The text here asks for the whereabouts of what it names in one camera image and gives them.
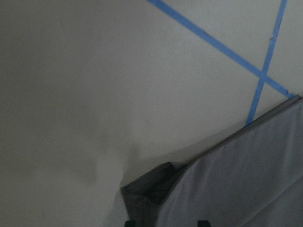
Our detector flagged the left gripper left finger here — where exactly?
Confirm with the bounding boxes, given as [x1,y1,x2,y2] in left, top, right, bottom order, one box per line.
[125,220,137,227]

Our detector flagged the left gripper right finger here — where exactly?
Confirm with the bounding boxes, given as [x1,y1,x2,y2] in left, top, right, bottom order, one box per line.
[197,220,210,227]

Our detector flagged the dark brown t-shirt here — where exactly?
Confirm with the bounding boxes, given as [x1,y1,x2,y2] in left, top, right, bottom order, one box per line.
[121,96,303,227]

